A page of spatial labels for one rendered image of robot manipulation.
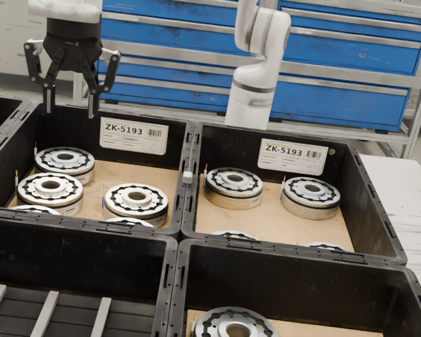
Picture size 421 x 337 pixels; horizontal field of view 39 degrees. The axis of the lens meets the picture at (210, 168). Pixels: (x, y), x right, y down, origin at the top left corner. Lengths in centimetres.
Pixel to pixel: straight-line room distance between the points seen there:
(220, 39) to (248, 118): 159
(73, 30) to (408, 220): 90
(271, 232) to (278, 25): 42
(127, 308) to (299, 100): 225
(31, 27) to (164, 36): 119
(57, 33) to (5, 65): 304
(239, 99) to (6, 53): 275
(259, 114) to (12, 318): 69
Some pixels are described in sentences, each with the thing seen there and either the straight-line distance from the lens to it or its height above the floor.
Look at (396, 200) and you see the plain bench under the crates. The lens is 151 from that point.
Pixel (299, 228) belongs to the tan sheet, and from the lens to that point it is 103.
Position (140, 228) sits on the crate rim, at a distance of 77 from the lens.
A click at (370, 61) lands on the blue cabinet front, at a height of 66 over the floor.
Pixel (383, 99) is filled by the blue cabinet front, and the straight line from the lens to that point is 305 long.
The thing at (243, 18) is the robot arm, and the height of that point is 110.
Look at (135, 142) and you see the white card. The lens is 113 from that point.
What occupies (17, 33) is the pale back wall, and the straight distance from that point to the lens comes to 382.
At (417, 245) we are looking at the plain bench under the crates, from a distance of 135.
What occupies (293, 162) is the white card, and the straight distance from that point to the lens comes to 114.
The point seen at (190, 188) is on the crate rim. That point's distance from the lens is 87.
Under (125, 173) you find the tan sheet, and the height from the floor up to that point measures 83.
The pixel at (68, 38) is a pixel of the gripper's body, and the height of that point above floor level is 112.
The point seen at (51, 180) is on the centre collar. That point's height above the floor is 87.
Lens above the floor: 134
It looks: 26 degrees down
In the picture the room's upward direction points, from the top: 8 degrees clockwise
